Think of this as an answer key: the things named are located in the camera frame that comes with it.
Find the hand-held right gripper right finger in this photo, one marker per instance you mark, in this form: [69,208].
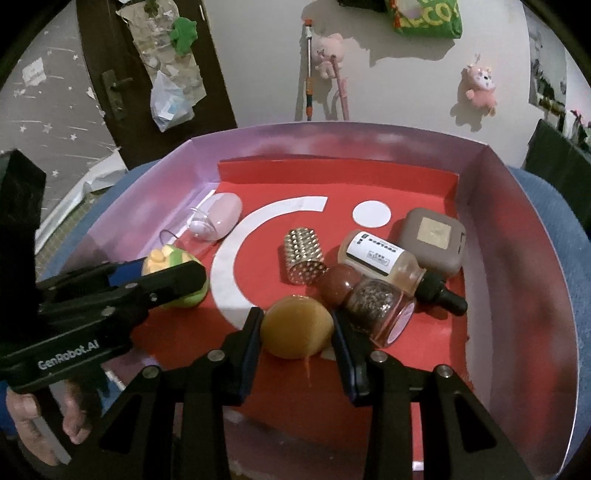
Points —
[342,350]

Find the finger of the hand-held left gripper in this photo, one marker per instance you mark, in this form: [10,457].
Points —
[175,279]
[129,267]

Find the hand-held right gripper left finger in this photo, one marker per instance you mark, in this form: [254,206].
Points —
[253,337]

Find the green yellow toy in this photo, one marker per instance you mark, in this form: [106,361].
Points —
[173,263]

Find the amber ball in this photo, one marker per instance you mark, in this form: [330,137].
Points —
[295,327]

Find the clear glass cup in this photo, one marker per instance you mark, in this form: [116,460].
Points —
[198,230]

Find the glass jar with brown contents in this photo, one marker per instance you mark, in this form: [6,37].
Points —
[378,304]

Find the red cardboard box tray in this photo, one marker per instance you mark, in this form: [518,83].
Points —
[415,369]

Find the perforated metal cylinder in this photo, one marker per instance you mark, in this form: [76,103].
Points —
[302,256]

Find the white label dropper bottle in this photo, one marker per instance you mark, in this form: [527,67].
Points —
[376,254]

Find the person's left hand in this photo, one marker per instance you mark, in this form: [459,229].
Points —
[27,417]

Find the pink oval case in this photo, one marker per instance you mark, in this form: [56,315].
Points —
[221,210]

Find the white paper sheet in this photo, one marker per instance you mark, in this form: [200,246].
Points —
[74,203]

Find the brown square case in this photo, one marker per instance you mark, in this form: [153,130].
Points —
[434,240]

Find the clear plastic bag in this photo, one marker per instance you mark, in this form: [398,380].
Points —
[171,106]

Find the dark wooden door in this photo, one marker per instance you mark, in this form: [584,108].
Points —
[212,83]

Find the clear hanging organizer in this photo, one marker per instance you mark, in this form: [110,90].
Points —
[152,41]

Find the green plush toy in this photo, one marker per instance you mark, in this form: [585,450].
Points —
[183,34]

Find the pink stick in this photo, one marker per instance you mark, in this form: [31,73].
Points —
[342,97]

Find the white orange mop pole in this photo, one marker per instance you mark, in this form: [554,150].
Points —
[308,69]

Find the pink pig plush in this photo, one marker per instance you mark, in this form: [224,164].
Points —
[328,55]

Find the table with dark cloth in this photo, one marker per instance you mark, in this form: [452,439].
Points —
[561,152]

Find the pink brown plush toy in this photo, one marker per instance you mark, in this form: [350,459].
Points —
[481,87]

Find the group of bottles and figurines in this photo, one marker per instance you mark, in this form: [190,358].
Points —
[579,129]

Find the green printed bag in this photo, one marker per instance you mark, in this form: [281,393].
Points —
[429,21]

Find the wall mirror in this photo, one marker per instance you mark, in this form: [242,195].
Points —
[545,69]

